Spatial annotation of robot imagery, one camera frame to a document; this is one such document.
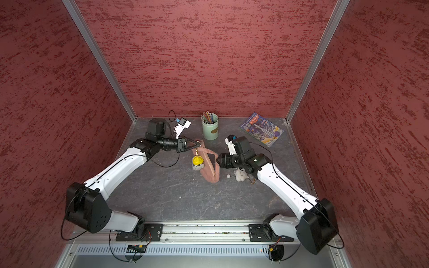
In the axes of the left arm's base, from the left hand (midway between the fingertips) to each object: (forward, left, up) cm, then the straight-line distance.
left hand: (197, 147), depth 73 cm
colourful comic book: (+33, -39, -25) cm, 57 cm away
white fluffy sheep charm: (-3, -22, -23) cm, 31 cm away
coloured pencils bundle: (+32, -2, -13) cm, 34 cm away
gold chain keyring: (+2, +1, -6) cm, 6 cm away
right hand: (-2, -11, -10) cm, 15 cm away
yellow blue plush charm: (-1, +1, -11) cm, 11 cm away
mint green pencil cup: (+25, -4, -12) cm, 28 cm away
